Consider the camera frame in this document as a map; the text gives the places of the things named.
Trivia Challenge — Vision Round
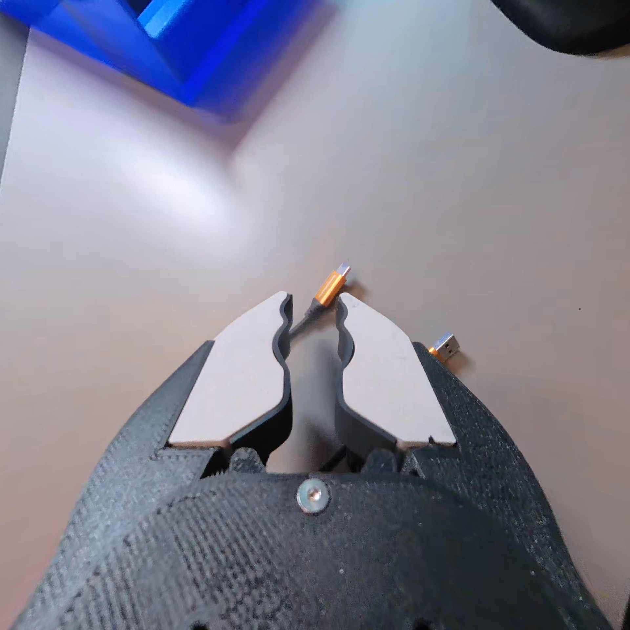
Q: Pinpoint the black padded armrest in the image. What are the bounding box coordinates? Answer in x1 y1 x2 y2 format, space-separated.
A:
492 0 630 56

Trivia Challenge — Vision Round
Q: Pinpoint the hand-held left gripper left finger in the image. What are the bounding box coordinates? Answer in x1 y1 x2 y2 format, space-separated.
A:
168 291 294 466

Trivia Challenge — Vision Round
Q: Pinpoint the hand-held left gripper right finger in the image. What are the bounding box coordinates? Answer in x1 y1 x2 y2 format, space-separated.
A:
335 293 457 459

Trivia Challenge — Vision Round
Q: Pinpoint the black cable with orange plugs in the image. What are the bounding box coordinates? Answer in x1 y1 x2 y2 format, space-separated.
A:
288 261 462 473

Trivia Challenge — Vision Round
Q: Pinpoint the blue plastic bin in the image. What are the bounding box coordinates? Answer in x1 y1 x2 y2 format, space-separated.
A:
0 0 328 121

